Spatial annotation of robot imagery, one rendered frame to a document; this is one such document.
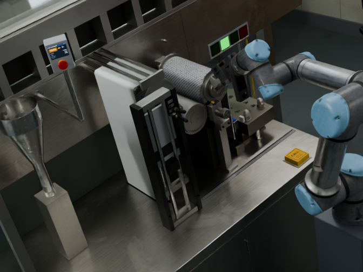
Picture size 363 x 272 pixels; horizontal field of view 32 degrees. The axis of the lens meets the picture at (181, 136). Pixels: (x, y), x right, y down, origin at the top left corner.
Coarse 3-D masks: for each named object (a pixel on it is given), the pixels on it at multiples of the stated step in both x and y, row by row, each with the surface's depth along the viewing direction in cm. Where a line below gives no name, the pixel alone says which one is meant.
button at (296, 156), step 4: (296, 148) 256; (292, 152) 255; (296, 152) 254; (300, 152) 254; (304, 152) 254; (288, 156) 253; (292, 156) 253; (296, 156) 253; (300, 156) 252; (304, 156) 252; (308, 156) 253; (288, 160) 253; (292, 160) 252; (296, 160) 250; (300, 160) 250; (304, 160) 252; (296, 164) 251; (300, 164) 251
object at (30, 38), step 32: (96, 0) 235; (128, 0) 245; (160, 0) 258; (192, 0) 266; (32, 32) 222; (64, 32) 231; (96, 32) 248; (128, 32) 250; (0, 64) 218; (32, 64) 230; (0, 96) 227
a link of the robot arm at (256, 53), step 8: (256, 40) 209; (248, 48) 209; (256, 48) 207; (264, 48) 209; (240, 56) 213; (248, 56) 209; (256, 56) 207; (264, 56) 208; (240, 64) 215; (248, 64) 211; (256, 64) 209
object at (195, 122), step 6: (180, 96) 247; (180, 102) 243; (186, 102) 242; (192, 102) 241; (186, 108) 239; (192, 108) 240; (198, 108) 242; (204, 108) 243; (186, 114) 238; (192, 114) 241; (198, 114) 243; (204, 114) 245; (192, 120) 241; (198, 120) 244; (204, 120) 246; (186, 126) 241; (192, 126) 243; (198, 126) 245; (192, 132) 243
